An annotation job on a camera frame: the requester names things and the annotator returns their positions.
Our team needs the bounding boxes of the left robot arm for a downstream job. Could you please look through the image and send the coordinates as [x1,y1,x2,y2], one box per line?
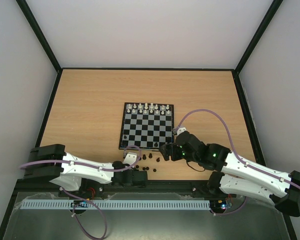
[19,144,148,192]

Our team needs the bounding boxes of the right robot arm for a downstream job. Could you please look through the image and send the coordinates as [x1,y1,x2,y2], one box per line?
[159,131,300,217]

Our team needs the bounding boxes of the black and silver chessboard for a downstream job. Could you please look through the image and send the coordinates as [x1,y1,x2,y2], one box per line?
[118,102,175,151]

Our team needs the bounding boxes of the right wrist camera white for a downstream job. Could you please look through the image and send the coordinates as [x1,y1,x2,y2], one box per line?
[173,127,187,136]

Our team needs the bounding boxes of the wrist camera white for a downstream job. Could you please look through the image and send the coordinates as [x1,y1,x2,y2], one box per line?
[123,152,138,166]
[173,127,187,136]

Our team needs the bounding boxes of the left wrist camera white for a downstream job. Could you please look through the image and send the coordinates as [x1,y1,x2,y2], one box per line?
[123,152,138,166]

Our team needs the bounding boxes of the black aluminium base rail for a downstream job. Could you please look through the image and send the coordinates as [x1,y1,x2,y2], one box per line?
[14,178,278,200]

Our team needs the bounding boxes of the light blue cable duct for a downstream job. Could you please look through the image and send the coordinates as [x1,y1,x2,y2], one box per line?
[20,199,211,211]

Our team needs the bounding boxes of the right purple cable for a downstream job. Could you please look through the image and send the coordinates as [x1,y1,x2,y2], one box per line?
[174,108,300,216]

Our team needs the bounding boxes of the black cage frame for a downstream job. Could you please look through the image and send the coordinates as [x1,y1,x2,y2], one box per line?
[0,0,298,240]

